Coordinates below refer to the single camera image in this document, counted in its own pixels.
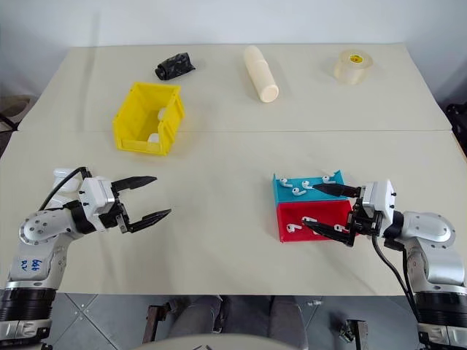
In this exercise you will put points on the red plastic tray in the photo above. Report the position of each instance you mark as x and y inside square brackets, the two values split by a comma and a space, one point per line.
[313, 213]

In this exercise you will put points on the translucent tape roll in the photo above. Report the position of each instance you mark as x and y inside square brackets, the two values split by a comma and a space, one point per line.
[352, 67]

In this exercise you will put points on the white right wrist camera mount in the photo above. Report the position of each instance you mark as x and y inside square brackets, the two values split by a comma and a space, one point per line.
[381, 197]

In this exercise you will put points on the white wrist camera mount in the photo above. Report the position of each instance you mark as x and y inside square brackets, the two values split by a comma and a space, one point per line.
[381, 197]
[96, 195]

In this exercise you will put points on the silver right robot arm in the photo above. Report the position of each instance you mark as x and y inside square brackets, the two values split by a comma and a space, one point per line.
[432, 240]

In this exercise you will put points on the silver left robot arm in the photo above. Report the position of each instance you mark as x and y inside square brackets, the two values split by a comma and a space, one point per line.
[38, 233]

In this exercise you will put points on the cream plastic cylinder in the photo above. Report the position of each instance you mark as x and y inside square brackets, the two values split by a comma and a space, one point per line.
[259, 73]

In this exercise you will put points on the crumpled black bag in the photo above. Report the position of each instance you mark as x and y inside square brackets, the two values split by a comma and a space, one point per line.
[175, 65]

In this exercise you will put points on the brown metal bracket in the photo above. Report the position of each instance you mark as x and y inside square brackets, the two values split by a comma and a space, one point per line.
[155, 321]
[354, 330]

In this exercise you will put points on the black equipment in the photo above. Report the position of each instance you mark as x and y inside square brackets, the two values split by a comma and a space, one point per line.
[458, 124]

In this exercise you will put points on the blue plastic tray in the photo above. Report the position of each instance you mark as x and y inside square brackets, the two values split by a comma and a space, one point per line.
[288, 195]

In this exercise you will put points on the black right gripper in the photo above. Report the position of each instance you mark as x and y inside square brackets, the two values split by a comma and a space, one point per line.
[365, 220]

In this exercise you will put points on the dark chair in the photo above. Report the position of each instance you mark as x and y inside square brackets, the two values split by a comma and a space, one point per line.
[12, 109]

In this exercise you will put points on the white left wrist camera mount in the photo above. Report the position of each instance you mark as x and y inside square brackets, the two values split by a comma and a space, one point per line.
[96, 195]

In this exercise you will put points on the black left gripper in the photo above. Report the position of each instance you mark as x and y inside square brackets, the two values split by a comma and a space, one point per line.
[111, 220]

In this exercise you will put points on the yellow plastic bin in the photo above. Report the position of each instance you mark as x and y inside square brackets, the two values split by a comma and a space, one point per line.
[136, 120]

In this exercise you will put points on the white wireless earbud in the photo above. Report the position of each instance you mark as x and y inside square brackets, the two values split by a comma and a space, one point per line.
[297, 192]
[341, 228]
[328, 178]
[308, 219]
[284, 181]
[292, 228]
[305, 184]

